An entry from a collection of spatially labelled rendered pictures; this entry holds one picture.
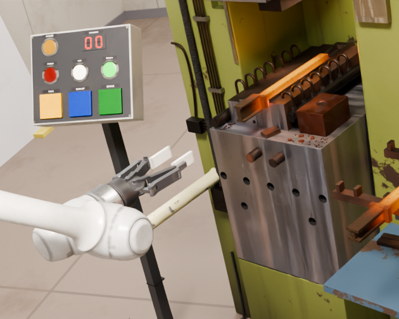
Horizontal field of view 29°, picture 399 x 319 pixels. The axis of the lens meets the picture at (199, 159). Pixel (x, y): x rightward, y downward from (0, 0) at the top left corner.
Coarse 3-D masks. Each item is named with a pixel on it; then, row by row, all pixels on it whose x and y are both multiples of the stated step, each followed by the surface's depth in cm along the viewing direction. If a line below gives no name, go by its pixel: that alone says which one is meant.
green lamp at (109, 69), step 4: (108, 64) 229; (112, 64) 228; (104, 68) 229; (108, 68) 229; (112, 68) 228; (116, 68) 228; (104, 72) 229; (108, 72) 229; (112, 72) 228; (108, 76) 229
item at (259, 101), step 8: (320, 56) 226; (328, 56) 227; (304, 64) 223; (312, 64) 222; (296, 72) 219; (304, 72) 219; (280, 80) 216; (288, 80) 215; (272, 88) 212; (280, 88) 212; (256, 96) 206; (264, 96) 206; (240, 104) 204; (248, 104) 205; (256, 104) 207; (264, 104) 207; (240, 112) 203; (248, 112) 205; (256, 112) 207; (240, 120) 204
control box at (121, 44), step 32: (64, 32) 235; (96, 32) 231; (128, 32) 227; (32, 64) 238; (64, 64) 234; (96, 64) 231; (128, 64) 227; (32, 96) 238; (64, 96) 234; (96, 96) 230; (128, 96) 227
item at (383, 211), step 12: (396, 192) 163; (372, 204) 159; (384, 204) 160; (396, 204) 160; (360, 216) 157; (372, 216) 156; (384, 216) 158; (348, 228) 154; (360, 228) 153; (372, 228) 156; (360, 240) 154
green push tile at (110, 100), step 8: (120, 88) 227; (104, 96) 229; (112, 96) 228; (120, 96) 227; (104, 104) 228; (112, 104) 228; (120, 104) 227; (104, 112) 228; (112, 112) 228; (120, 112) 227
